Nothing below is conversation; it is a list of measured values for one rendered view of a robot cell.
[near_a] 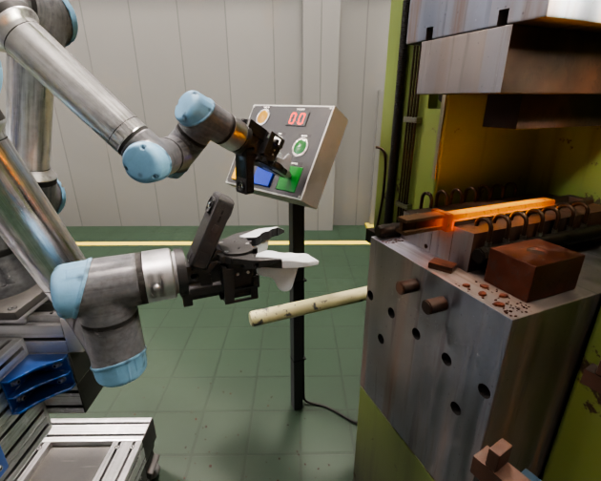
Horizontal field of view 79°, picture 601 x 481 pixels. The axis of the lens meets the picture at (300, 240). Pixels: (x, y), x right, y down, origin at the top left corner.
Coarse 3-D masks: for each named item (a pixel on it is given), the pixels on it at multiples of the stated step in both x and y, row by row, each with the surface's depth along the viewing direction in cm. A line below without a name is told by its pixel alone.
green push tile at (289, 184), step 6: (294, 168) 103; (300, 168) 102; (294, 174) 103; (300, 174) 101; (282, 180) 105; (288, 180) 103; (294, 180) 102; (282, 186) 104; (288, 186) 103; (294, 186) 101; (294, 192) 101
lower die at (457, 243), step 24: (480, 216) 73; (552, 216) 75; (576, 216) 76; (600, 216) 79; (408, 240) 83; (432, 240) 76; (456, 240) 70; (480, 240) 67; (600, 240) 82; (480, 264) 69
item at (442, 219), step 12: (492, 204) 78; (504, 204) 78; (516, 204) 78; (528, 204) 78; (540, 204) 80; (408, 216) 69; (420, 216) 69; (432, 216) 69; (444, 216) 70; (456, 216) 71; (468, 216) 72; (396, 228) 69; (408, 228) 68; (420, 228) 69; (432, 228) 69; (444, 228) 70
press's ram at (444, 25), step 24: (432, 0) 67; (456, 0) 62; (480, 0) 58; (504, 0) 54; (528, 0) 51; (552, 0) 49; (576, 0) 50; (600, 0) 52; (408, 24) 73; (432, 24) 67; (456, 24) 63; (480, 24) 58; (504, 24) 56; (528, 24) 54; (552, 24) 54; (576, 24) 54; (600, 24) 54
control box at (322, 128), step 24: (288, 120) 109; (312, 120) 104; (336, 120) 102; (288, 144) 107; (312, 144) 101; (336, 144) 104; (312, 168) 100; (264, 192) 108; (288, 192) 102; (312, 192) 102
